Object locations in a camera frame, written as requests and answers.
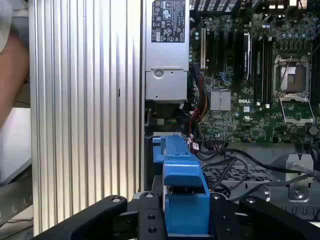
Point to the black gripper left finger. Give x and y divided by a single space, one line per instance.
150 220

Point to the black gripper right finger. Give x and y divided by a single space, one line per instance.
223 220

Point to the hard disk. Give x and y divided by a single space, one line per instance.
187 215

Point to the metal disk bay cage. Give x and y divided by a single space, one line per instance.
297 190

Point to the black RAM slot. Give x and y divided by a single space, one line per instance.
257 75
266 75
262 75
271 75

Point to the white expansion slot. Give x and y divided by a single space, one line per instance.
203 50

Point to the black PC case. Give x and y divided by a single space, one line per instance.
262 155

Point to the green motherboard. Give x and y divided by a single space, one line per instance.
225 125

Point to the silver chipset heatsink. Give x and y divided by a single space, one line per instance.
220 100

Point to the metal socket cover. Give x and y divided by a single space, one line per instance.
298 120

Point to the silver power supply unit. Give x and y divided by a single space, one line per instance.
166 82

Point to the white box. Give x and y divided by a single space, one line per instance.
15 145

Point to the CPU socket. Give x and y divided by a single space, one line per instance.
293 80

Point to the black graphics card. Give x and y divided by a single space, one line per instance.
247 55

